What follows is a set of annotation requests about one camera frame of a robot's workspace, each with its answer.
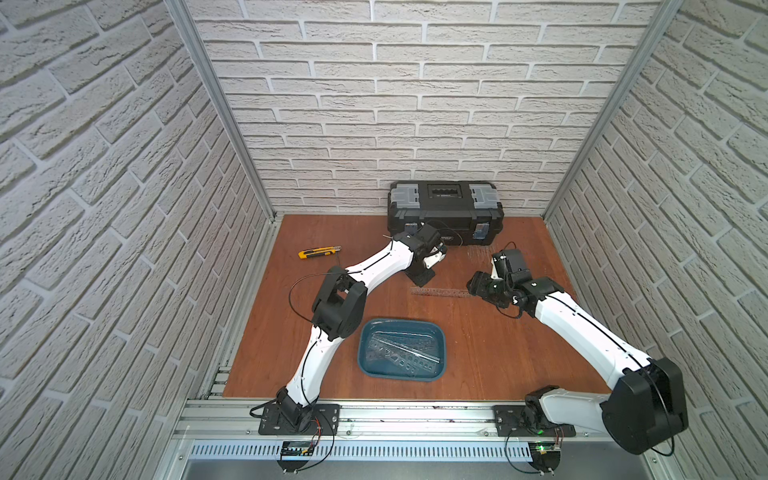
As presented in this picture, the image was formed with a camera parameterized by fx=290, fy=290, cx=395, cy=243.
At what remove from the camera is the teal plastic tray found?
830mm

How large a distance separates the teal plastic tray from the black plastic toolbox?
34 centimetres

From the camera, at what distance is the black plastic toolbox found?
1.00 meters
